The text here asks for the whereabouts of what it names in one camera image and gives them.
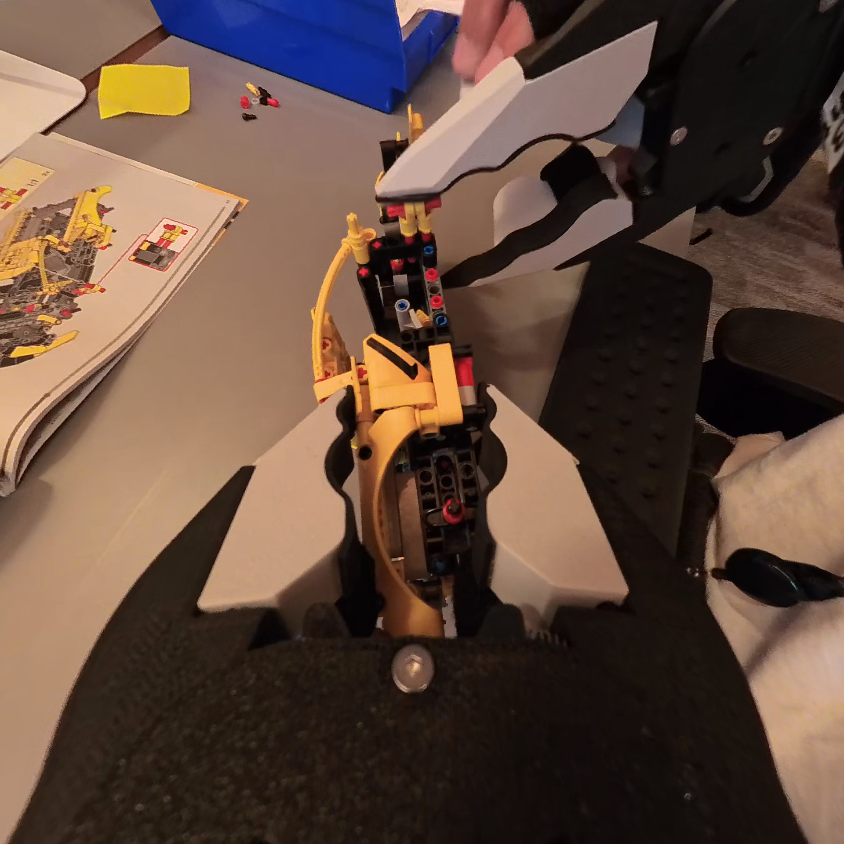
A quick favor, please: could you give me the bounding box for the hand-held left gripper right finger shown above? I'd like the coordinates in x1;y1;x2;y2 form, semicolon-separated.
454;382;632;635

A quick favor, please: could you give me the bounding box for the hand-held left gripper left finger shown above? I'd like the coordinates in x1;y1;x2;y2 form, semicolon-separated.
196;394;385;638

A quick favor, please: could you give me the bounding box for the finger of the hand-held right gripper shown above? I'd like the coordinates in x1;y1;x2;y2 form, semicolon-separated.
373;20;662;203
438;142;645;291

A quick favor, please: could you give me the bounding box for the yellow black brick car model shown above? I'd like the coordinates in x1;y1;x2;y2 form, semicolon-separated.
310;102;490;638

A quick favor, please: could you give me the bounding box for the grey desk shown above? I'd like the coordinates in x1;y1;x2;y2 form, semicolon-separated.
0;0;698;792

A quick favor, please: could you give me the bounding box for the person's right hand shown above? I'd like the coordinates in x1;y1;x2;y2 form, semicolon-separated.
451;0;536;84

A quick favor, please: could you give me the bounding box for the black dimpled chair armrest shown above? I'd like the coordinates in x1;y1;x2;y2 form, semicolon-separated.
538;246;714;556

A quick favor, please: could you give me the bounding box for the blue plastic bin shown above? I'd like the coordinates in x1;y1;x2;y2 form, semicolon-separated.
150;0;460;114

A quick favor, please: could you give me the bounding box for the black office chair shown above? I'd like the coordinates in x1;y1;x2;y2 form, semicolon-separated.
698;305;844;437

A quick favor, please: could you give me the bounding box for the cluster of small brick pins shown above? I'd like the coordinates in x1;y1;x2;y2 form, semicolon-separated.
238;80;282;125

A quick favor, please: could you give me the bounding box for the person in beige shirt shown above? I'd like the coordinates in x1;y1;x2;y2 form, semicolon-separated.
704;414;844;844

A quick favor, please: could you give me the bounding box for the open instruction booklet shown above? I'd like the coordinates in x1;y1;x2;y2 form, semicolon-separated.
0;132;250;498

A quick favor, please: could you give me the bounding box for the yellow paper scrap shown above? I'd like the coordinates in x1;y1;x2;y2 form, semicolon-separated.
98;64;193;121

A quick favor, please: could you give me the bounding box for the white wooden book stand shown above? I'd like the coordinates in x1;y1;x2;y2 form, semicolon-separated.
0;49;88;160

